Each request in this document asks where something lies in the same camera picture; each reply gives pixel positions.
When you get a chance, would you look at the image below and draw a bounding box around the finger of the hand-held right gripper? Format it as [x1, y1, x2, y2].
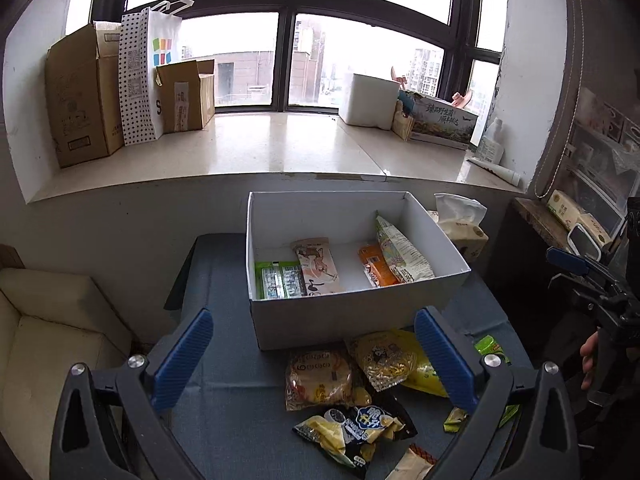
[570, 286, 618, 313]
[545, 246, 623, 293]

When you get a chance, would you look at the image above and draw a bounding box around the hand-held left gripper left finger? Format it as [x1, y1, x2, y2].
[50, 307, 214, 480]

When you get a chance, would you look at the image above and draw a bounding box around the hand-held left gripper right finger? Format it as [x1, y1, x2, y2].
[414, 306, 581, 480]

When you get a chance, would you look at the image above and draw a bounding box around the yellow red-lettered snack packet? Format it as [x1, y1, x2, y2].
[395, 329, 451, 399]

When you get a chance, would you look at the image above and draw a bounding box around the yellow cartoon noodle packet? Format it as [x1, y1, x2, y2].
[346, 332, 419, 394]

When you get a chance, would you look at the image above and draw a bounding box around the white cardboard box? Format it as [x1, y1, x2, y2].
[246, 190, 472, 352]

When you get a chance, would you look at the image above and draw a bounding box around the white brown-edged snack packet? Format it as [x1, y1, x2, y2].
[384, 444, 438, 480]

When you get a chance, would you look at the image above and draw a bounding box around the black yellow chips packet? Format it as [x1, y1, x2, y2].
[292, 396, 418, 479]

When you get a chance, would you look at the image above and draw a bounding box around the orange bread packet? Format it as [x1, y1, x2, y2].
[284, 349, 373, 412]

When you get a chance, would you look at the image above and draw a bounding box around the person's right hand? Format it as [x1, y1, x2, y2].
[580, 329, 601, 391]

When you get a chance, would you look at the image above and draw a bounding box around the white framed device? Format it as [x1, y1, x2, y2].
[567, 223, 604, 261]

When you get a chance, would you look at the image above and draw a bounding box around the blue grey cloth mat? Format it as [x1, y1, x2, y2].
[165, 232, 533, 480]

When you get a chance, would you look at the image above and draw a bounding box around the wooden shelf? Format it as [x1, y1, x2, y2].
[515, 197, 573, 257]

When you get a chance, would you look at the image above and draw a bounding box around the green white tissue box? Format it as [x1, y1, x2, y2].
[547, 190, 612, 244]

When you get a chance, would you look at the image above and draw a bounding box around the beige tissue pack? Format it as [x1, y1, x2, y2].
[432, 192, 490, 263]

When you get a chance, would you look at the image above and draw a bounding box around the white green snack packet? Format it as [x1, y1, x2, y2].
[375, 214, 435, 285]

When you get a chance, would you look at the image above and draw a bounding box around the clear plastic drawer unit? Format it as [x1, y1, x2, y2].
[570, 90, 640, 241]

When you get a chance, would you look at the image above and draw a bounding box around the white tube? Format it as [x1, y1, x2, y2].
[467, 156, 522, 186]

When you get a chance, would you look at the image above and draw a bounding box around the orange snack packet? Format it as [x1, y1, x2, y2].
[357, 242, 401, 288]

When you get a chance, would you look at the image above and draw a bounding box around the green gum pack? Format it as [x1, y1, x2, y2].
[255, 260, 307, 301]

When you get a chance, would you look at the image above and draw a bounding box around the white plastic bottle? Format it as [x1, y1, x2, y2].
[475, 117, 505, 165]

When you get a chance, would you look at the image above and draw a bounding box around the beige sofa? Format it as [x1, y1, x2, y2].
[0, 265, 133, 480]

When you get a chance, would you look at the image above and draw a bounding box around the pink white snack packet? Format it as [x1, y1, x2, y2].
[291, 237, 346, 297]

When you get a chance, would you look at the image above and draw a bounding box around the landscape printed box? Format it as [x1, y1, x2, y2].
[404, 91, 480, 150]

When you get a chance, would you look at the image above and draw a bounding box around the small brown patterned carton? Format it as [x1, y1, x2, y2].
[391, 100, 415, 142]

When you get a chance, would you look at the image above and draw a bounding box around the white foam box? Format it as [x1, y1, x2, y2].
[339, 73, 401, 128]

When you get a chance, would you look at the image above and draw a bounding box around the small brown cardboard box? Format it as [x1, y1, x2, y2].
[155, 59, 217, 134]

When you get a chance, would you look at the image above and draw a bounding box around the large brown cardboard box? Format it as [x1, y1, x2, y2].
[45, 21, 126, 169]

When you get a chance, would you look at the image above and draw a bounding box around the white polka dot paper bag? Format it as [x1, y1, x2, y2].
[118, 0, 195, 147]

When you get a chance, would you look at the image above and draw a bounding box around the black window frame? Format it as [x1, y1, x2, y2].
[90, 0, 508, 113]

